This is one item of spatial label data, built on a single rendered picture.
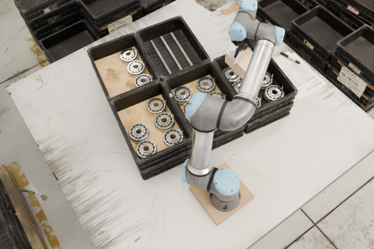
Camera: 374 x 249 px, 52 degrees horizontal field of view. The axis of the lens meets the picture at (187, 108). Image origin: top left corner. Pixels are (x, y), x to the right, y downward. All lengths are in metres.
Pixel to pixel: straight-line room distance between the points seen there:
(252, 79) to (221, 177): 0.49
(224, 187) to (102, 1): 2.01
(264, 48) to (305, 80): 0.88
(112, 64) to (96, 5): 1.00
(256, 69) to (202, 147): 0.39
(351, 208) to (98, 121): 1.75
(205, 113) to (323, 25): 1.93
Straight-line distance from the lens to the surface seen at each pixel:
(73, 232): 2.80
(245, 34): 1.62
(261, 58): 1.55
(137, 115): 2.08
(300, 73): 2.44
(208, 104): 1.45
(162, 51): 2.33
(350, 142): 2.26
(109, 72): 2.29
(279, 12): 3.42
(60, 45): 3.33
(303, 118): 2.26
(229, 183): 1.75
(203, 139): 1.57
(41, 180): 3.01
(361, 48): 2.99
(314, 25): 3.21
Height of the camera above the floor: 2.57
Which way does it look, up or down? 57 degrees down
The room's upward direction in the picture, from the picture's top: 4 degrees counter-clockwise
